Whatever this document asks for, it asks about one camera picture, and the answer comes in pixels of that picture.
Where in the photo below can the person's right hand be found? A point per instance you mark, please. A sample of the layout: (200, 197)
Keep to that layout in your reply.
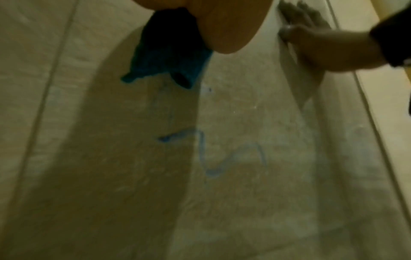
(334, 48)

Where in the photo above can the person's left hand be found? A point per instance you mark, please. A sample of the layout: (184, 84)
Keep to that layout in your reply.
(224, 22)

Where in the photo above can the blue cleaning cloth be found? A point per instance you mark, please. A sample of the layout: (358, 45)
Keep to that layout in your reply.
(167, 50)

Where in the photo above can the whiteboard with blue scribbles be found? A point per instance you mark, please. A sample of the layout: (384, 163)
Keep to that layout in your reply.
(224, 203)

